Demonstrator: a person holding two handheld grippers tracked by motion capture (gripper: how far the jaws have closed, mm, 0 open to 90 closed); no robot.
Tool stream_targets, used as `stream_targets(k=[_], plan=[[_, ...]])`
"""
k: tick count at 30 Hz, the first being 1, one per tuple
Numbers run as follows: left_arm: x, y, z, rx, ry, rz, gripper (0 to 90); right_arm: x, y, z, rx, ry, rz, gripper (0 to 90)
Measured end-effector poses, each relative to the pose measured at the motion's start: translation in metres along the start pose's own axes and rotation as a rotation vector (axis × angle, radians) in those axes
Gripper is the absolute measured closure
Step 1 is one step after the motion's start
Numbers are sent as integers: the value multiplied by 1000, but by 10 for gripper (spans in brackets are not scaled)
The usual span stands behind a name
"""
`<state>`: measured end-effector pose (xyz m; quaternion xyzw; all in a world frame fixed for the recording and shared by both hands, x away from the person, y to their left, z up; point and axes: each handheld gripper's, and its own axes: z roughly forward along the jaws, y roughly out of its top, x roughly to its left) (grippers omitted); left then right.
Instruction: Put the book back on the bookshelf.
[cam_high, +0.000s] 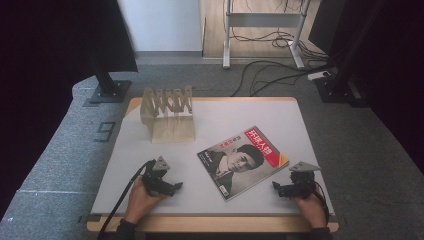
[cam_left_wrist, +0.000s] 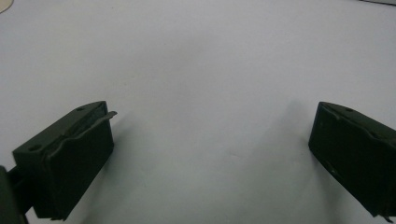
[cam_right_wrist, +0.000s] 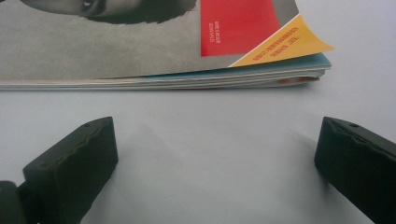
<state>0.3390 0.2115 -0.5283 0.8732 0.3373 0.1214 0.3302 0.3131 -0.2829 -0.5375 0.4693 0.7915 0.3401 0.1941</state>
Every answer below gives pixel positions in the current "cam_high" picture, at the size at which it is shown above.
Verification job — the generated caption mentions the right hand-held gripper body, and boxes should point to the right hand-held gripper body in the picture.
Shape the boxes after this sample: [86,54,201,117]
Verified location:
[287,161,322,199]

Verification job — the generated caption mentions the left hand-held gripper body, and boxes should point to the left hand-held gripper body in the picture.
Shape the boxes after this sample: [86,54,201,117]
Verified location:
[141,155,172,195]

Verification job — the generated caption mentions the person's left hand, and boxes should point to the person's left hand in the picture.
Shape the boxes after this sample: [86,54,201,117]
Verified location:
[124,181,168,225]

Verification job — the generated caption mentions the person's right hand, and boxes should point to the person's right hand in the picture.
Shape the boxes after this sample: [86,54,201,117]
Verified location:
[293,193,328,230]

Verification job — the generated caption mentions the magazine with portrait cover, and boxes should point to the magazine with portrait cover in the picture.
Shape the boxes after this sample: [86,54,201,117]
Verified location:
[196,125,291,203]

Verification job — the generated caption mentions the wooden expandable book rack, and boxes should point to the wooden expandable book rack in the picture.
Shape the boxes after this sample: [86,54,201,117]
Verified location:
[139,84,197,145]

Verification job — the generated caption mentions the black metal stand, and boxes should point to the black metal stand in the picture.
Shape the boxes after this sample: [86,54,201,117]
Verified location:
[314,0,384,108]

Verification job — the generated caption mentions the white power strip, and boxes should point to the white power strip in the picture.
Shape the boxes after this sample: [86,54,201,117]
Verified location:
[306,70,332,82]

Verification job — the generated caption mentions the black curtain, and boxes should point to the black curtain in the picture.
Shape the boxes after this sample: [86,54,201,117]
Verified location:
[0,0,139,221]

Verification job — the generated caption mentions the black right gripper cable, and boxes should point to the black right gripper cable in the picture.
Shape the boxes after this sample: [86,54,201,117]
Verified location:
[312,182,332,225]

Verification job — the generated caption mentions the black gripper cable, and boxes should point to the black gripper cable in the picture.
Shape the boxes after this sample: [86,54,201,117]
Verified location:
[312,182,332,225]
[96,160,156,240]

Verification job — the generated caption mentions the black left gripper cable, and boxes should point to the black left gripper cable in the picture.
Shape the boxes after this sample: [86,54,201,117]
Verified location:
[96,160,156,240]

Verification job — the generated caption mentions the black stand with base plate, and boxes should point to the black stand with base plate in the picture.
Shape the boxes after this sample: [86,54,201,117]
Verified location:
[87,49,133,105]

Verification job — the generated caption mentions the black cables on floor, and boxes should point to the black cables on floor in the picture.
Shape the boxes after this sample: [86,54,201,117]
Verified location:
[229,0,338,98]

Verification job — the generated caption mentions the white metal desk frame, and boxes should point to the white metal desk frame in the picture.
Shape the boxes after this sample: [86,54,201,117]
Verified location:
[222,0,313,70]

